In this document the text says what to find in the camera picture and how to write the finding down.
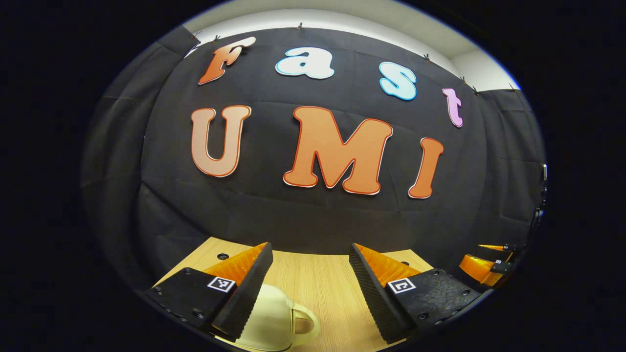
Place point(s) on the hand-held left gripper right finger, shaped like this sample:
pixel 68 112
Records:
pixel 369 293

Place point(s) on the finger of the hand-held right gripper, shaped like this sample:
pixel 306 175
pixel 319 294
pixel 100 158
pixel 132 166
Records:
pixel 496 247
pixel 479 269

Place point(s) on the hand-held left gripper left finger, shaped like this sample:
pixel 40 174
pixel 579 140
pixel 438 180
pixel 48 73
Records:
pixel 252 293

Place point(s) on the cream suitcase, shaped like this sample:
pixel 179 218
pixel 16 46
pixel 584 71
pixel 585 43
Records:
pixel 274 318

